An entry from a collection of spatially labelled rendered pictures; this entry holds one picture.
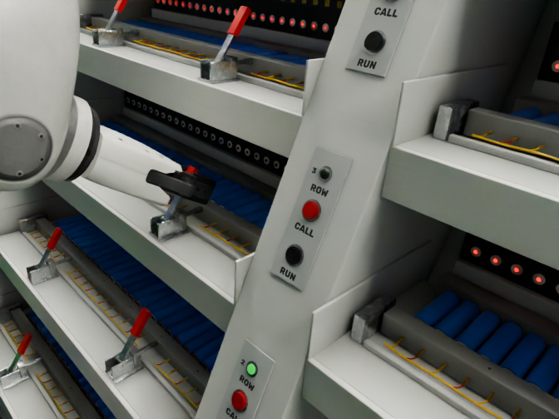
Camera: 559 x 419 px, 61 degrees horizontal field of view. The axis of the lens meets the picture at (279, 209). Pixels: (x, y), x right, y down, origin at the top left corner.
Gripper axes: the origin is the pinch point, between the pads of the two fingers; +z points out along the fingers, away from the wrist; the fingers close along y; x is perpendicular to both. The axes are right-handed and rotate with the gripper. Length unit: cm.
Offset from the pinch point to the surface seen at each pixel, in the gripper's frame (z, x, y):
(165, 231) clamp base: -1.3, -6.2, 1.0
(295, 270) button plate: -3.3, -1.7, 21.3
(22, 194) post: 2.7, -17.4, -44.6
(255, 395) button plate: -1.7, -13.8, 22.1
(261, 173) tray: 12.5, 4.7, -1.3
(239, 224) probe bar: 3.5, -1.8, 7.0
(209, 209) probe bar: 3.2, -2.0, 1.5
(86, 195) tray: -2.0, -8.4, -16.5
